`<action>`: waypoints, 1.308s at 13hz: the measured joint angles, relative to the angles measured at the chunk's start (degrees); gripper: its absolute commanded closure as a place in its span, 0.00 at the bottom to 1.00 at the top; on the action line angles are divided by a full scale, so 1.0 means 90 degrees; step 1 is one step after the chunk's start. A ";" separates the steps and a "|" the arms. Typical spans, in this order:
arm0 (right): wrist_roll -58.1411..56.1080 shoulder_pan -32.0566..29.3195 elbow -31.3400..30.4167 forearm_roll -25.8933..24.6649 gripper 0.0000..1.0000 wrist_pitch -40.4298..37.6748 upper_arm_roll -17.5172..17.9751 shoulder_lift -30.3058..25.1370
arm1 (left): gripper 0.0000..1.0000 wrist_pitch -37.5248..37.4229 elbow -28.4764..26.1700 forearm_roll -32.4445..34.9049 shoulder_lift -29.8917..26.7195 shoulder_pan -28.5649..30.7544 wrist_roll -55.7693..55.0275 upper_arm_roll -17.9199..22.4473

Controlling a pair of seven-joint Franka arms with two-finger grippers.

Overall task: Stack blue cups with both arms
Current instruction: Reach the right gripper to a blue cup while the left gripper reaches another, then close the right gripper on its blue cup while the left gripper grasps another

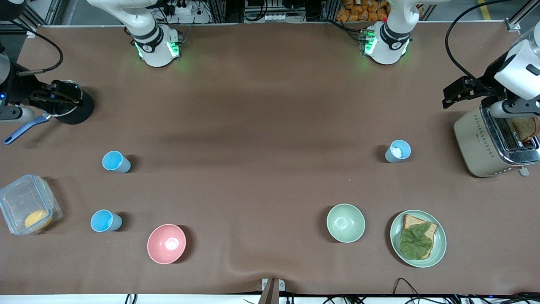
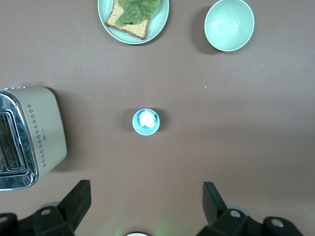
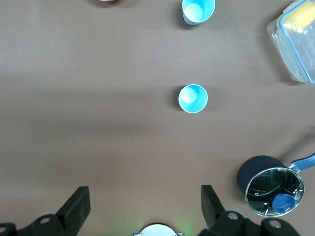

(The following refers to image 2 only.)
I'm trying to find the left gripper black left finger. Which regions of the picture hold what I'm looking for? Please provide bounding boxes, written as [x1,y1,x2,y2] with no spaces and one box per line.
[33,179,92,236]

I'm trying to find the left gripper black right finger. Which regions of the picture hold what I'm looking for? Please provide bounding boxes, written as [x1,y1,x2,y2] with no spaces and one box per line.
[198,181,250,236]

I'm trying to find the blue cup with paper ball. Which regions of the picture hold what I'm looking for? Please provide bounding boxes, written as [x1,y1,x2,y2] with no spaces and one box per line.
[132,108,161,136]

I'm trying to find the beige and chrome toaster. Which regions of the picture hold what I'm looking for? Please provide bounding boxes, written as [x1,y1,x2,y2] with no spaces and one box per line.
[0,86,68,192]

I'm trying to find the pale green bowl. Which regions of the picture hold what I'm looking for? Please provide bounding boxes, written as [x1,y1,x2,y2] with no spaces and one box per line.
[204,0,255,52]

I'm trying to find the brown bread slice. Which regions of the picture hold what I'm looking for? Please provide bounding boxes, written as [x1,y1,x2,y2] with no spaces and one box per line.
[105,0,151,40]

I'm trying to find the pale green plate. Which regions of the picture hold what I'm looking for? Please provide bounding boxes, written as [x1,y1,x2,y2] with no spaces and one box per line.
[97,0,170,45]

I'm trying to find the green lettuce leaf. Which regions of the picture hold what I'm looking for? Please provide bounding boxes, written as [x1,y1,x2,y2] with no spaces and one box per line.
[115,0,160,27]

